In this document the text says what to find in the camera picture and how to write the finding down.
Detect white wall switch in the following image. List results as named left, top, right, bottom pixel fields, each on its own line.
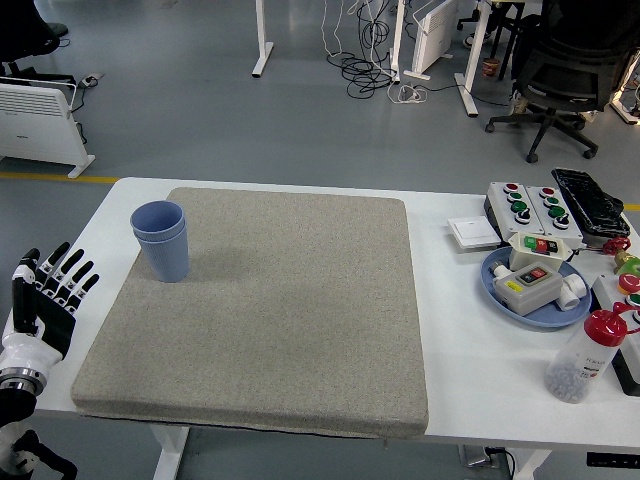
left=446, top=215, right=503, bottom=251

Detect white desk leg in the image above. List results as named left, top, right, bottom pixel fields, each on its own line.
left=251, top=0, right=275, bottom=78
left=388, top=0, right=407, bottom=71
left=609, top=97, right=640, bottom=126
left=453, top=0, right=494, bottom=119

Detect black wrapped plastic tray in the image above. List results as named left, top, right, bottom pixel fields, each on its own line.
left=551, top=167, right=632, bottom=237

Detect white hanging cable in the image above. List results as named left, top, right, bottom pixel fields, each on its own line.
left=319, top=0, right=361, bottom=59

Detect white panel heater with handle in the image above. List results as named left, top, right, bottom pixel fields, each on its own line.
left=0, top=79, right=96, bottom=180

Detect grey-brown foam mat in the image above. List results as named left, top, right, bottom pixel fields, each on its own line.
left=70, top=187, right=430, bottom=440

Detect white four-button control box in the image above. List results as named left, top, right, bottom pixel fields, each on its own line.
left=524, top=185, right=585, bottom=250
left=488, top=181, right=545, bottom=236

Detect white switch box green red buttons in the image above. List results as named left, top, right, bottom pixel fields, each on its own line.
left=508, top=231, right=575, bottom=274

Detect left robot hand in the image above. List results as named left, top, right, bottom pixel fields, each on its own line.
left=0, top=241, right=101, bottom=374

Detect blue plate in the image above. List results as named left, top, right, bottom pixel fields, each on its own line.
left=480, top=246, right=593, bottom=329

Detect clear bottle with red cap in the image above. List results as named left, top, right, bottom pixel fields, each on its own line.
left=544, top=302, right=640, bottom=405

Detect white table leg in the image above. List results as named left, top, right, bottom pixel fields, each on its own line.
left=149, top=424, right=191, bottom=480
left=517, top=447, right=554, bottom=480

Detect black mesh office chair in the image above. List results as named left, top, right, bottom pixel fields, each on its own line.
left=485, top=0, right=640, bottom=165

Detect grey switch box red button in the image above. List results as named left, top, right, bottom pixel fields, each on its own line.
left=493, top=262, right=565, bottom=317

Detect brass valve with red handle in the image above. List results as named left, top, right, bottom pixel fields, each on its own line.
left=602, top=237, right=640, bottom=274

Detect person's black white shoe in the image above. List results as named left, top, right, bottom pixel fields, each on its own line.
left=463, top=29, right=494, bottom=49

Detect black table control panel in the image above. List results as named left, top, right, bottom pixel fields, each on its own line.
left=586, top=451, right=640, bottom=469

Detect emergency stop button box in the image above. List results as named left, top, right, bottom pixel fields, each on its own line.
left=591, top=272, right=640, bottom=397

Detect grey power strip with cable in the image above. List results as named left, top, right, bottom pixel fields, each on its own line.
left=457, top=443, right=516, bottom=480

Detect white pipe fitting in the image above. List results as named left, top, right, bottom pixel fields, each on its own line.
left=558, top=272, right=588, bottom=312

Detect person's beige shoe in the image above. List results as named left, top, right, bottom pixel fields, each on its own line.
left=509, top=89, right=532, bottom=116

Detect blue ribbed plastic cup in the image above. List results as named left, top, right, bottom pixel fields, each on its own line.
left=134, top=219, right=190, bottom=284
left=130, top=200, right=186, bottom=244

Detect black cable bundle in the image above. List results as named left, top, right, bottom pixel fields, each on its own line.
left=327, top=0, right=401, bottom=99

